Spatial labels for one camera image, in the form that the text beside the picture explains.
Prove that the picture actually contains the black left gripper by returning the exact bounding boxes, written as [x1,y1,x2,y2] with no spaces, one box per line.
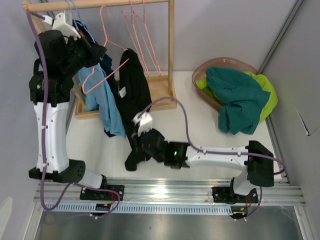
[60,30,106,78]

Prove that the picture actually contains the navy blue shorts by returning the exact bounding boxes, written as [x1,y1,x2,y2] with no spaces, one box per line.
[72,18,118,138]

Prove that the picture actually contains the pink hanger of black shorts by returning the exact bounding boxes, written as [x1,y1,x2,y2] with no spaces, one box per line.
[82,5,131,95]

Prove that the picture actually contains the pink hanger of teal shorts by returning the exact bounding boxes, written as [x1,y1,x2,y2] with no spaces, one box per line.
[121,0,150,77]

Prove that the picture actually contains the black shorts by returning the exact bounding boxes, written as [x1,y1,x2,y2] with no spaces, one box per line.
[116,48,152,172]

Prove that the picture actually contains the pink hanger of green shorts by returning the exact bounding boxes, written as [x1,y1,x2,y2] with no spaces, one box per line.
[133,0,162,76]

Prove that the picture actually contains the teal shorts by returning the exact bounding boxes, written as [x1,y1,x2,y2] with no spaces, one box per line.
[206,66,271,135]

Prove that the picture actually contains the lime green shorts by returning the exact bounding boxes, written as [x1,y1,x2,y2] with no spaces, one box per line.
[195,71,279,123]

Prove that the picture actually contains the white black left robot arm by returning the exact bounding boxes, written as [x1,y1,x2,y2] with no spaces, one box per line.
[29,30,109,200]

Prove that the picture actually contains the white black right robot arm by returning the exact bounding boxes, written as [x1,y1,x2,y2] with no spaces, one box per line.
[131,128,274,202]

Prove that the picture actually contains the light blue shorts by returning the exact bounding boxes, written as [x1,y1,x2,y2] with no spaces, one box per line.
[78,64,126,137]

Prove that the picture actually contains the wooden clothes rack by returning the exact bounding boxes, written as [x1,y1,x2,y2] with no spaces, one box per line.
[22,0,177,120]

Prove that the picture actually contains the translucent pink plastic basket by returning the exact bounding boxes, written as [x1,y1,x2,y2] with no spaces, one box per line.
[192,57,259,113]

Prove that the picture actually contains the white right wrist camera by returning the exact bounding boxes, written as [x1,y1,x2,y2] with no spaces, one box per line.
[132,112,153,137]

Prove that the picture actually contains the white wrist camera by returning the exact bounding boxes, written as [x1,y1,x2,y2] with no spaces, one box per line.
[132,112,153,137]
[43,12,81,40]

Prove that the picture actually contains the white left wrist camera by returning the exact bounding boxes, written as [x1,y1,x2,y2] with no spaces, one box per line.
[43,12,81,40]

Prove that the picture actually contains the aluminium mounting rail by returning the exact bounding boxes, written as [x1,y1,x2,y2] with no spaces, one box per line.
[33,176,307,207]

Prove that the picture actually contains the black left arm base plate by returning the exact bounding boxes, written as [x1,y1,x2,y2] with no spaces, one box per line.
[79,185,125,202]

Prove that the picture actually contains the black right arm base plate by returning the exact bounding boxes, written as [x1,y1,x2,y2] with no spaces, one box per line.
[212,186,259,205]

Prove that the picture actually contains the white slotted cable duct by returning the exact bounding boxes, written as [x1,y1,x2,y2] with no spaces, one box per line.
[54,202,233,216]

